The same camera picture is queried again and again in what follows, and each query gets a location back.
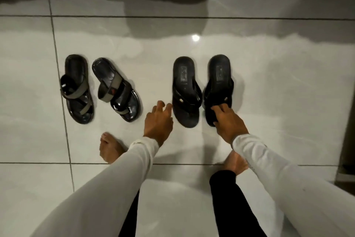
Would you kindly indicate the person's right hand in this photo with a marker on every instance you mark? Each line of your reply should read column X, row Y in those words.
column 231, row 126

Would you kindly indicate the person's left hand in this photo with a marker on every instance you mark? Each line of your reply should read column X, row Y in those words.
column 158, row 126

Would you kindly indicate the person's right fingers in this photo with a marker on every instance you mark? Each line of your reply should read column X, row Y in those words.
column 220, row 110

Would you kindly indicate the person's left fingers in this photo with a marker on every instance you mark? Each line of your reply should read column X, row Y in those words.
column 163, row 108

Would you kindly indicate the black flip-flop sandal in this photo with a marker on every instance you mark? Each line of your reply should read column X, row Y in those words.
column 185, row 87
column 219, row 79

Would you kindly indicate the person's left forearm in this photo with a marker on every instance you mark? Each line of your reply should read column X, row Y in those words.
column 111, row 189

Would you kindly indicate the person's right forearm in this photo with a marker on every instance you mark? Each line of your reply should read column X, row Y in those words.
column 291, row 187

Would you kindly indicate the person's right foot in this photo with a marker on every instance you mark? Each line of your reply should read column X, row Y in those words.
column 235, row 164

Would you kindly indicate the person's foot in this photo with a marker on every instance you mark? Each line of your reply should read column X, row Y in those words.
column 235, row 164
column 111, row 148

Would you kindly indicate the person's left foot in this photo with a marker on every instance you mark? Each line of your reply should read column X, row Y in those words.
column 111, row 148

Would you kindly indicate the person's right leg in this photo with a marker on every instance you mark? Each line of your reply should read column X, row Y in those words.
column 233, row 203

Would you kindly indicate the person's leg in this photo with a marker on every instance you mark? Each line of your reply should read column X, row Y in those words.
column 131, row 217
column 233, row 203

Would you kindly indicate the person's left leg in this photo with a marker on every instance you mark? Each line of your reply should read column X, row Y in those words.
column 131, row 217

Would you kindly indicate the dark furniture edge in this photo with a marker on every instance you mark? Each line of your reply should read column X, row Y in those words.
column 348, row 156

